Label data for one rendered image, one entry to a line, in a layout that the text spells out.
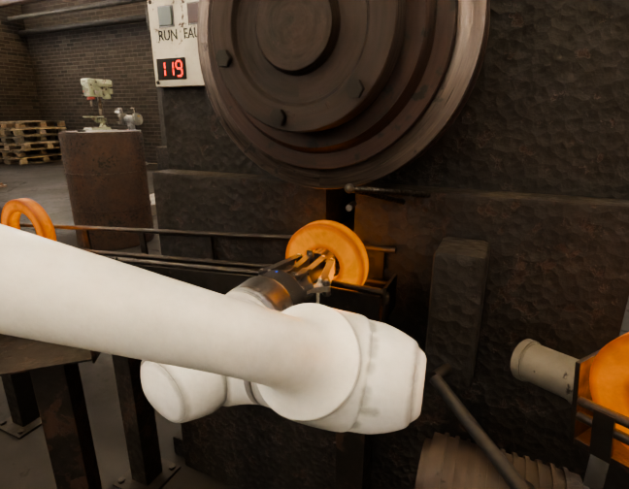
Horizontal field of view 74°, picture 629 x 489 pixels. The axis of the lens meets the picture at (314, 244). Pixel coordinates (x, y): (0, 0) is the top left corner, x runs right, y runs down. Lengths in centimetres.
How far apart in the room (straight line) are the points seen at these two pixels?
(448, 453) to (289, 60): 60
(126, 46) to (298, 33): 940
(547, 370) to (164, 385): 47
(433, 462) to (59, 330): 55
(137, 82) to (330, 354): 953
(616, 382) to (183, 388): 48
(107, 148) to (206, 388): 307
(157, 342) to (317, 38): 45
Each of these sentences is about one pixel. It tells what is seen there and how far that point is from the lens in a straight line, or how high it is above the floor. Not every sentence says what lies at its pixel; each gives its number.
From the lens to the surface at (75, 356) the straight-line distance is 84.
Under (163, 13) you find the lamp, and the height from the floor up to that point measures 121.
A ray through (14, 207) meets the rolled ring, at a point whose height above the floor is 76.
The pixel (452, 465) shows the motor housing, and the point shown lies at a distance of 69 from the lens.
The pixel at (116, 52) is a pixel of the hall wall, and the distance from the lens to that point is 1018.
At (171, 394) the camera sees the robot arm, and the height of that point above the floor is 74.
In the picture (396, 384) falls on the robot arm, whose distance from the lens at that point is 38.
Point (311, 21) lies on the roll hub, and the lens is 62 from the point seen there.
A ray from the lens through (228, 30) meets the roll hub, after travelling 69.
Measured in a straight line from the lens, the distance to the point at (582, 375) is 61.
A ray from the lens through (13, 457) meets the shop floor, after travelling 170.
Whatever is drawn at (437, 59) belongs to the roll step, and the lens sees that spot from 64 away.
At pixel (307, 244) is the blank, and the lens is 76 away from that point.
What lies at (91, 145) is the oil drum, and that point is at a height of 79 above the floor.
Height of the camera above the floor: 100
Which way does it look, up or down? 17 degrees down
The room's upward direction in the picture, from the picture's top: straight up
